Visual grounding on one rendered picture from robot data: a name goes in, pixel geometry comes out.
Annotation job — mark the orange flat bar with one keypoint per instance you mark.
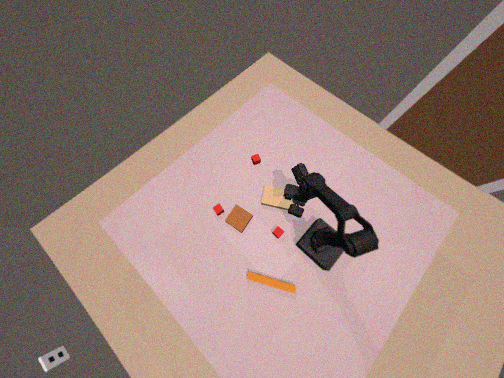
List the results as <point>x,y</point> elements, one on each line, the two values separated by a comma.
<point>275,283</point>

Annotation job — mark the brown rectangular block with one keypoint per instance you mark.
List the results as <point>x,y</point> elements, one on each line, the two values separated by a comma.
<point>238,218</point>

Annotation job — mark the red cube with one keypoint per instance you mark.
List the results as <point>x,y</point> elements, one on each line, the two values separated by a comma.
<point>218,209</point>
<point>278,232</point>
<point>255,159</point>

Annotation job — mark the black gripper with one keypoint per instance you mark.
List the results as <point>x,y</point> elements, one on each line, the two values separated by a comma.
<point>295,209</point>

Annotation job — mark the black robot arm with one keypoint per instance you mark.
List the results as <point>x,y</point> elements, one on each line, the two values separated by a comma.
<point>313,185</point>

